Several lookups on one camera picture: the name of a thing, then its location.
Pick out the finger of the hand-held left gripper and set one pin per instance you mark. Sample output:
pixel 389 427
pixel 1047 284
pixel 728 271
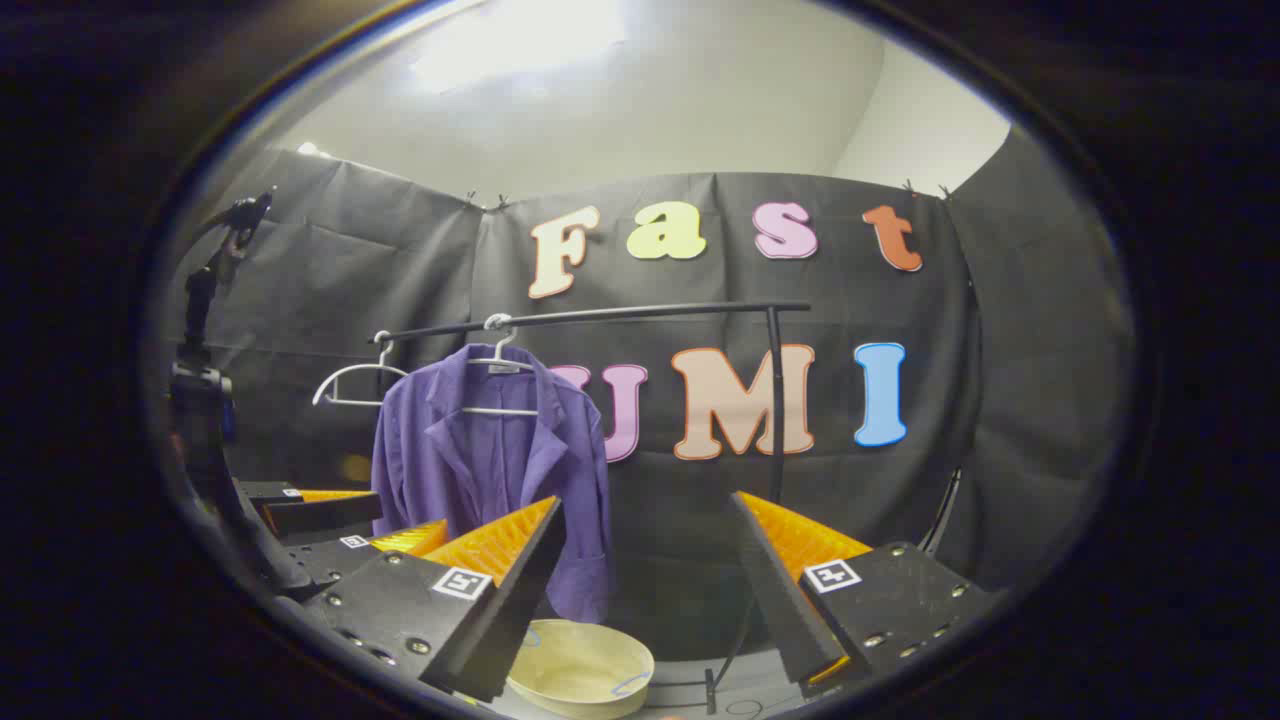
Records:
pixel 330 562
pixel 330 515

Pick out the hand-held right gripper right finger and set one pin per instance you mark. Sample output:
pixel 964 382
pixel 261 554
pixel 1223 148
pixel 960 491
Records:
pixel 785 600

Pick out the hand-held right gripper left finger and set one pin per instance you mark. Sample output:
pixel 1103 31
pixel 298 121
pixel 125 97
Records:
pixel 510 610

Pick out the beige laundry hamper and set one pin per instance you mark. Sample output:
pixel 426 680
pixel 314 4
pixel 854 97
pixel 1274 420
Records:
pixel 575 665

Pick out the purple shirt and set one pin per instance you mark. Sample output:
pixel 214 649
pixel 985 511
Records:
pixel 480 470

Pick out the white clothes hanger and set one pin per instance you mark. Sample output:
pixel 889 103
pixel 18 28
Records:
pixel 355 368
pixel 500 411

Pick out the black clothes rack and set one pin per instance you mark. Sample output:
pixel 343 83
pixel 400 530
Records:
pixel 650 313

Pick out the black device stand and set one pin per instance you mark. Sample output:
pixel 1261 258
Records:
pixel 200 400

